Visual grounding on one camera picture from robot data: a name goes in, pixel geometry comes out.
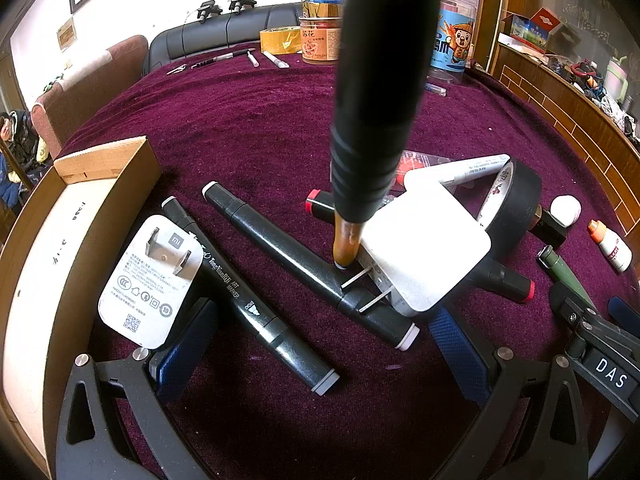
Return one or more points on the white pen far right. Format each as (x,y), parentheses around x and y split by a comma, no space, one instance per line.
(276,61)

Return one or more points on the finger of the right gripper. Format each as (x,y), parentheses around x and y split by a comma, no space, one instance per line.
(559,271)
(624,315)

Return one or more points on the blue cartoon label jar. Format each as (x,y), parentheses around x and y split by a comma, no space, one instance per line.
(453,40)

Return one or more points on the seated person in background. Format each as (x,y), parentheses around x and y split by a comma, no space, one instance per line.
(29,151)

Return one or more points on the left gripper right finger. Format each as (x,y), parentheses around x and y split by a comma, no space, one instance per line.
(531,423)

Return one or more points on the black marker red caps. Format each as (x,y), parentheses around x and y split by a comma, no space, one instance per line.
(489,274)

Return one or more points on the black clamp on sofa left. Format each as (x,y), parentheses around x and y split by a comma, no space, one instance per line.
(206,10)

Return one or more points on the wooden brick pattern counter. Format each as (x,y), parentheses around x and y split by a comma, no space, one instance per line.
(610,157)

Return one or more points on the gold tin red lid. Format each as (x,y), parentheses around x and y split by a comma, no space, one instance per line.
(322,8)

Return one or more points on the yellow tape roll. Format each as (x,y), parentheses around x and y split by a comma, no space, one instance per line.
(281,40)

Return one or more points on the large black brush pen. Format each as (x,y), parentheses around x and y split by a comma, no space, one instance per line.
(385,49)

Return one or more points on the white square power adapter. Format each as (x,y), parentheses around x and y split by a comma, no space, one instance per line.
(419,246)

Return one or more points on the black marker white caps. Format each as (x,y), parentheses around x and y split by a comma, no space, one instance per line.
(373,313)

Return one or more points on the small wall plaque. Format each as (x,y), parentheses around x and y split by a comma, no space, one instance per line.
(66,34)

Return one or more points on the black clamp on sofa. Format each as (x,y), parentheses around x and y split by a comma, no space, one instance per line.
(238,6)
(206,10)

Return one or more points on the small scissors far table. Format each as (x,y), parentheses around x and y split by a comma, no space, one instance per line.
(177,69)

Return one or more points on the black clamp on sofa right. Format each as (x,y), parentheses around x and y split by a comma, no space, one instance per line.
(238,6)

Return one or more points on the orange cap white bottle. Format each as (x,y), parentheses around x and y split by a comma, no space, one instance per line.
(612,246)

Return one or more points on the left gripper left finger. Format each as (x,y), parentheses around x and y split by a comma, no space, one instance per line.
(113,422)

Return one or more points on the white Xiaomi charger plug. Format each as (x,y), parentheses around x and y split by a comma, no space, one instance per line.
(146,290)

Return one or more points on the black leather sofa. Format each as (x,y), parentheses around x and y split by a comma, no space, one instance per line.
(221,31)

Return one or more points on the purple velvet tablecloth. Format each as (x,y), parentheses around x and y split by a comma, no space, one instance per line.
(263,133)

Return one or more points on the white marker pen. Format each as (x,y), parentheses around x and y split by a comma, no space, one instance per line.
(452,174)

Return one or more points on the black lipstick tube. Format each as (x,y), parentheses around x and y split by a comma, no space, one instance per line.
(547,228)

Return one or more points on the black tape roll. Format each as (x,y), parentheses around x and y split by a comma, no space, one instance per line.
(509,207)

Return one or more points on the white pen far left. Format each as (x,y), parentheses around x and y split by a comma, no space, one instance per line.
(252,59)

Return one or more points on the red item plastic packet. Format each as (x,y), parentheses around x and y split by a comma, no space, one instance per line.
(415,160)

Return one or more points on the colourful box on counter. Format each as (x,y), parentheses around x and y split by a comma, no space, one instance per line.
(534,31)

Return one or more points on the brown cardboard box tray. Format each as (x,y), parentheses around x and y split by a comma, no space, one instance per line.
(54,265)

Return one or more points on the brown armchair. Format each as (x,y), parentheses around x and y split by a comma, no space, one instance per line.
(70,102)

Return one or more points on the black pen far table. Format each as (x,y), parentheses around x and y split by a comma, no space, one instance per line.
(222,57)

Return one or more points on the pale green cup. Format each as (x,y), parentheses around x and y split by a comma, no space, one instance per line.
(615,80)

